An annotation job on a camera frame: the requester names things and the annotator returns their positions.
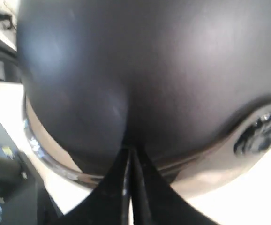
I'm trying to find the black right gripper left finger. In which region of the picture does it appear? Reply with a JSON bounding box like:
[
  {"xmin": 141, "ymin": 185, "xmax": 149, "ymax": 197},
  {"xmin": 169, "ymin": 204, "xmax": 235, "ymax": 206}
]
[{"xmin": 53, "ymin": 149, "xmax": 130, "ymax": 225}]

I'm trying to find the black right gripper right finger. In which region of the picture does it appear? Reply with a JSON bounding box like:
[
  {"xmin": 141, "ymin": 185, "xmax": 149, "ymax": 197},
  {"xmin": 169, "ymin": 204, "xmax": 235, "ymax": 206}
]
[{"xmin": 130, "ymin": 149, "xmax": 214, "ymax": 225}]

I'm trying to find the black helmet with visor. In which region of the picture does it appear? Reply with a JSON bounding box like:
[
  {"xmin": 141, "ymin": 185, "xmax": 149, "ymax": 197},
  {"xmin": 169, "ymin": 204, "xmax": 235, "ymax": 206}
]
[{"xmin": 16, "ymin": 0, "xmax": 271, "ymax": 197}]

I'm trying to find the dark equipment at left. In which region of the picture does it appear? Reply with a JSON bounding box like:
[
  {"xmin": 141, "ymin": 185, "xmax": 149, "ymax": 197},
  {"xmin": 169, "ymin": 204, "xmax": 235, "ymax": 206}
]
[{"xmin": 0, "ymin": 145, "xmax": 62, "ymax": 225}]

